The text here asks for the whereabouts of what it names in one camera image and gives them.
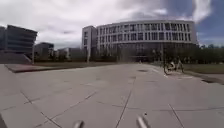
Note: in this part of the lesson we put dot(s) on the low distant buildings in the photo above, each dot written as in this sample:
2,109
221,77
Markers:
56,53

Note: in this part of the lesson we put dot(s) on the grey paved plaza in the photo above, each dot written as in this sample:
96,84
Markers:
110,90

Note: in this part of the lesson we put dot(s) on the person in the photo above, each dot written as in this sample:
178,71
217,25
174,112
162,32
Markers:
175,62

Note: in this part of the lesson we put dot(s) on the dark building with horizontal bands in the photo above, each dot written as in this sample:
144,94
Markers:
18,40

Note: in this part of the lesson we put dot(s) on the low raised paved platform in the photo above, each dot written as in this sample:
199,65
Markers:
28,67

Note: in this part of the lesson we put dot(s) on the bicycle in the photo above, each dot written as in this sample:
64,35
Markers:
173,68

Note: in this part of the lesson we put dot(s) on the grass strip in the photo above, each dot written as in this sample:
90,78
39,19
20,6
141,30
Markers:
206,68

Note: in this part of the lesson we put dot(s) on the large white curved building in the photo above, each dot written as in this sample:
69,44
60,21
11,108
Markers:
143,35

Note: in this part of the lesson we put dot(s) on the row of trees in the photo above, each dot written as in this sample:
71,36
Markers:
203,55

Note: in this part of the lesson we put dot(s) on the robot's own part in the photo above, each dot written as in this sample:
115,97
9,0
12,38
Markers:
78,124
141,122

